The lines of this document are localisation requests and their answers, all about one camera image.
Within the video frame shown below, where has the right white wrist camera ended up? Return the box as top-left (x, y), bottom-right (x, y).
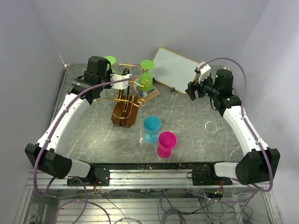
top-left (194, 62), bottom-right (211, 83)

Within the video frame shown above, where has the aluminium rail frame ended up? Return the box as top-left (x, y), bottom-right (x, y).
top-left (21, 163), bottom-right (282, 224)

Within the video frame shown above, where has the green wine glass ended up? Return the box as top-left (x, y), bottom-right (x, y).
top-left (138, 60), bottom-right (155, 92)
top-left (104, 56), bottom-right (116, 74)

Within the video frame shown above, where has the purple cable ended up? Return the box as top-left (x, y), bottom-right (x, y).
top-left (33, 77), bottom-right (134, 224)
top-left (186, 57), bottom-right (274, 203)

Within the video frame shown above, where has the small illustrated book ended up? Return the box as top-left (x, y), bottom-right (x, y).
top-left (130, 78), bottom-right (160, 101)

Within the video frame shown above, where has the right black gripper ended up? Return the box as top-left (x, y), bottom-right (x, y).
top-left (185, 72), bottom-right (220, 100)

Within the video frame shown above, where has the gold wine glass rack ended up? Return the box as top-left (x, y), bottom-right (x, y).
top-left (93, 63), bottom-right (154, 128)

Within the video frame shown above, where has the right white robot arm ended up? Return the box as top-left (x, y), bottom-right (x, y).
top-left (186, 65), bottom-right (280, 185)

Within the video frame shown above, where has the gold framed whiteboard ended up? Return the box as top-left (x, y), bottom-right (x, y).
top-left (149, 48), bottom-right (199, 94)

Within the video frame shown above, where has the clear wine glass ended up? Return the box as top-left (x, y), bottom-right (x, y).
top-left (205, 121), bottom-right (218, 133)

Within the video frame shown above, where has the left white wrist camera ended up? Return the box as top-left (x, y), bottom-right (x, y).
top-left (110, 74), bottom-right (132, 90)

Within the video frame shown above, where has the blue wine glass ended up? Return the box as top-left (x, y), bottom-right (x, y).
top-left (143, 116), bottom-right (161, 144)

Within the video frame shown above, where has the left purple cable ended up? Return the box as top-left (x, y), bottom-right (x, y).
top-left (33, 77), bottom-right (134, 224)

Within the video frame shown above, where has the pink wine glass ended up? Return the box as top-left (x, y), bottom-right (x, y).
top-left (157, 132), bottom-right (177, 158)

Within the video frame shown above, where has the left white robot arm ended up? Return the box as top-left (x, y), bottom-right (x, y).
top-left (25, 56), bottom-right (112, 185)

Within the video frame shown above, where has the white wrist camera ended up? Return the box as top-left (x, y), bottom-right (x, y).
top-left (194, 62), bottom-right (211, 83)
top-left (110, 74), bottom-right (132, 90)

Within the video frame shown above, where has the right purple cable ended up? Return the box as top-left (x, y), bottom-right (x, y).
top-left (186, 57), bottom-right (274, 203)

